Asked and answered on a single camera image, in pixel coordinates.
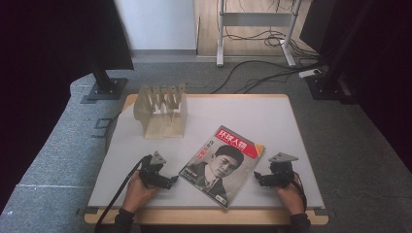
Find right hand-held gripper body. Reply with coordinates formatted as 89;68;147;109
262;151;299;189

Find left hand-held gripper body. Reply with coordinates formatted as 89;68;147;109
138;150;174;190

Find magazine with portrait cover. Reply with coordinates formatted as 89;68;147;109
178;124;266;210

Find person's left hand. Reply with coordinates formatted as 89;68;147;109
120;171;160;216

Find person's right hand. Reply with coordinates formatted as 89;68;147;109
273;180;306;216

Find wooden slotted magazine rack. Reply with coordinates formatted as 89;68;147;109
133;83;189;141

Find white power strip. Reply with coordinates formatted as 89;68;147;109
297;68;323;80

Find black curtain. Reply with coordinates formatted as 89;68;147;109
299;0;412;173
0;0;135;215

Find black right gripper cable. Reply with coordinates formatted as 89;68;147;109
292;172;308;213

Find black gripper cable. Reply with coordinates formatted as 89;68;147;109
292;172;308;213
93;154;154;233

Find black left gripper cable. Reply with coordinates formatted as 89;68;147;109
93;154;154;233

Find black stand with base plate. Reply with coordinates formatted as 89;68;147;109
86;48;129;102
305;0;373;102

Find black floor cables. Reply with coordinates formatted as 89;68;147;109
210;27;328;95

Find white metal stand frame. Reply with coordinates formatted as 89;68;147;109
216;0;304;68

